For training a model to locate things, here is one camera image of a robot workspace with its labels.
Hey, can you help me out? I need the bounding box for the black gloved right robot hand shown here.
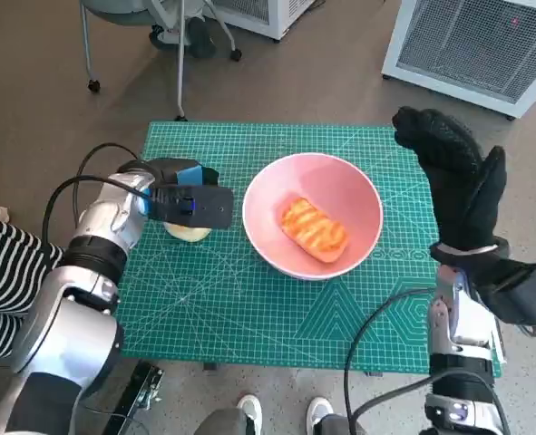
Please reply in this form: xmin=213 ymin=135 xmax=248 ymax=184
xmin=392 ymin=106 xmax=508 ymax=255

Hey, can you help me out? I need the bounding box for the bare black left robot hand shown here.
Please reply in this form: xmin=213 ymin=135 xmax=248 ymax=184
xmin=149 ymin=157 xmax=219 ymax=188

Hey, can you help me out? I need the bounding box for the pale round toy bread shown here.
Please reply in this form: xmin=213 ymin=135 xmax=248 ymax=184
xmin=165 ymin=221 xmax=212 ymax=244

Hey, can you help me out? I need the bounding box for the pink bowl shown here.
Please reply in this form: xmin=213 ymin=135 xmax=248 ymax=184
xmin=242 ymin=152 xmax=384 ymax=282

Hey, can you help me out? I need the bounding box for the orange striped toy bread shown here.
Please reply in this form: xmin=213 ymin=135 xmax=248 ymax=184
xmin=278 ymin=195 xmax=349 ymax=265

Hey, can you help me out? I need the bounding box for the person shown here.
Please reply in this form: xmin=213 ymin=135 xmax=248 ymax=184
xmin=0 ymin=194 xmax=64 ymax=363
xmin=192 ymin=393 xmax=368 ymax=435
xmin=149 ymin=0 xmax=219 ymax=59

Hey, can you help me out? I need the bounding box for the green cutting mat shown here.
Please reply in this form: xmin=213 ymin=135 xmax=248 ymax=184
xmin=112 ymin=120 xmax=507 ymax=377

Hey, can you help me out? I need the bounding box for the large white mesh cabinet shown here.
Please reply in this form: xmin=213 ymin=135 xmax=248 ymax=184
xmin=380 ymin=0 xmax=536 ymax=120

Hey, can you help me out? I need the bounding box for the grey chair with casters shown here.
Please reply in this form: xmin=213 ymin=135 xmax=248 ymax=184
xmin=79 ymin=0 xmax=244 ymax=122

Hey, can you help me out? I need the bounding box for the small white mesh cabinet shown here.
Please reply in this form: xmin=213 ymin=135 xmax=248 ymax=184
xmin=206 ymin=0 xmax=318 ymax=42

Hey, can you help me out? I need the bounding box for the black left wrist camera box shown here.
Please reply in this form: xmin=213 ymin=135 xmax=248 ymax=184
xmin=148 ymin=184 xmax=235 ymax=230

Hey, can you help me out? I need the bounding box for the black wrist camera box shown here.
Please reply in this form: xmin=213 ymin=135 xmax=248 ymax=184
xmin=148 ymin=184 xmax=235 ymax=230
xmin=480 ymin=257 xmax=536 ymax=325

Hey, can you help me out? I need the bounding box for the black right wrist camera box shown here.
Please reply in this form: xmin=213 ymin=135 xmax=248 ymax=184
xmin=480 ymin=257 xmax=536 ymax=325

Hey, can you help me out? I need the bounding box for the black metal bracket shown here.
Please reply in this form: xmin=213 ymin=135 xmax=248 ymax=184
xmin=99 ymin=361 xmax=165 ymax=435

